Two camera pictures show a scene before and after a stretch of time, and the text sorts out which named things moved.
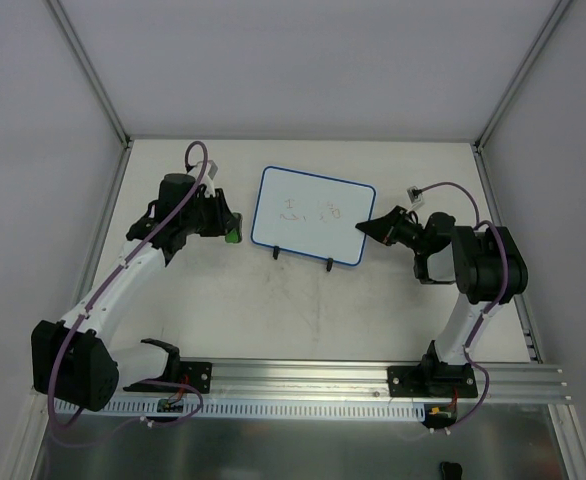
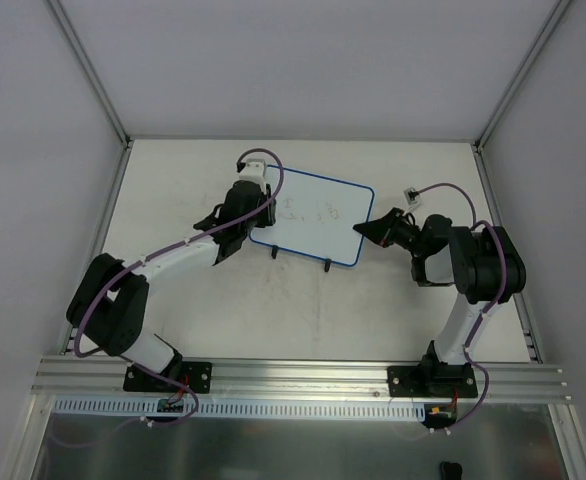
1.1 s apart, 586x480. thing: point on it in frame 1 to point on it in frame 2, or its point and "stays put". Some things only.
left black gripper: x=218 y=212 to x=246 y=201
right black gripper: x=393 y=228 stays put
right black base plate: x=434 y=381 stays put
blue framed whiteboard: x=311 y=215 stays put
